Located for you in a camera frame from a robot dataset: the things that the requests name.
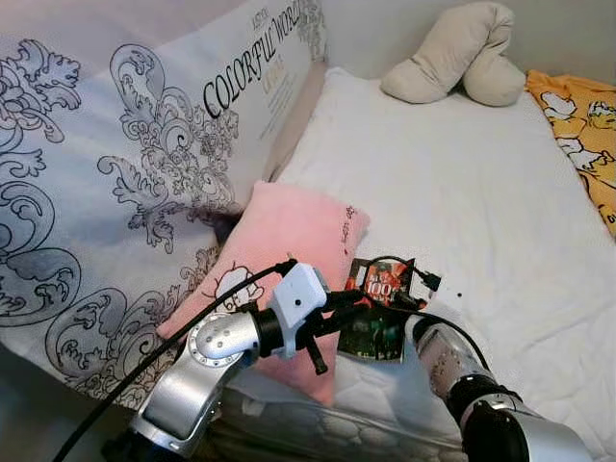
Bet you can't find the pink plush pillow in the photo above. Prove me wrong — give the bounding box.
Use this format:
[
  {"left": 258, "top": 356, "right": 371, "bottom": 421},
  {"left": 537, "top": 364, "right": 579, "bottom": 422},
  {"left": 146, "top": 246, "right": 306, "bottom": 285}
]
[{"left": 157, "top": 180, "right": 372, "bottom": 406}]

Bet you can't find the yellow orange duck print blanket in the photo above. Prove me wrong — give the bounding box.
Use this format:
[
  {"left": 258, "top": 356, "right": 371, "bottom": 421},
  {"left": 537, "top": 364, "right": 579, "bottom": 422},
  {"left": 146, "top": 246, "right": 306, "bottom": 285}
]
[{"left": 525, "top": 69, "right": 616, "bottom": 238}]

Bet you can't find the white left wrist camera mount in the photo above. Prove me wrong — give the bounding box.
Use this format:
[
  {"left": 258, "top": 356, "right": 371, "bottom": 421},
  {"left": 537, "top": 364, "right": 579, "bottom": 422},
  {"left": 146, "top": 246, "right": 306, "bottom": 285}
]
[{"left": 268, "top": 262, "right": 331, "bottom": 334}]

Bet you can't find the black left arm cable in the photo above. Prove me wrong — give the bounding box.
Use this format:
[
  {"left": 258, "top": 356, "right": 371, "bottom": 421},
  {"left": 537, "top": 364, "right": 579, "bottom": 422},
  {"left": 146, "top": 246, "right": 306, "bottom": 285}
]
[{"left": 53, "top": 258, "right": 297, "bottom": 462}]

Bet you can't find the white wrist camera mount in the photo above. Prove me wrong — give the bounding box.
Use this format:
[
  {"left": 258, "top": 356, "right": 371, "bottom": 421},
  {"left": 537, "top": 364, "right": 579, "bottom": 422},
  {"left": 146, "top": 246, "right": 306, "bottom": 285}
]
[
  {"left": 433, "top": 283, "right": 469, "bottom": 315},
  {"left": 268, "top": 262, "right": 331, "bottom": 334}
]

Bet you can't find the white quilted mattress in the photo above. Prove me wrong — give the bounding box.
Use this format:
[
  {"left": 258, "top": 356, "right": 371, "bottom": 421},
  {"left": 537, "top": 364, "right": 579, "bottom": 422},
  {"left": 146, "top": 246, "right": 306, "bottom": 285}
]
[{"left": 207, "top": 65, "right": 616, "bottom": 462}]

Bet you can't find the beige u-shaped plush pillow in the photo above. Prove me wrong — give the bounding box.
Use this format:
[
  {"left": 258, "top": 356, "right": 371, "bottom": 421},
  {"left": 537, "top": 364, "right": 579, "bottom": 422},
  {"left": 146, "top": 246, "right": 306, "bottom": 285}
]
[{"left": 380, "top": 2, "right": 528, "bottom": 108}]

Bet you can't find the white ornament print headboard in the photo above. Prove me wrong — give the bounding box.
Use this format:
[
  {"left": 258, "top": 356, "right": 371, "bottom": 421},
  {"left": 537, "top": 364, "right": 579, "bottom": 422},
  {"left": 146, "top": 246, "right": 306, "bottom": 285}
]
[{"left": 0, "top": 0, "right": 328, "bottom": 401}]

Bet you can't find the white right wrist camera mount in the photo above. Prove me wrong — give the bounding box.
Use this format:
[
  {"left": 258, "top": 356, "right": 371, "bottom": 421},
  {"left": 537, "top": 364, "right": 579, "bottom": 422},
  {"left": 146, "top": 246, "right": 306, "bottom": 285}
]
[{"left": 433, "top": 283, "right": 469, "bottom": 315}]

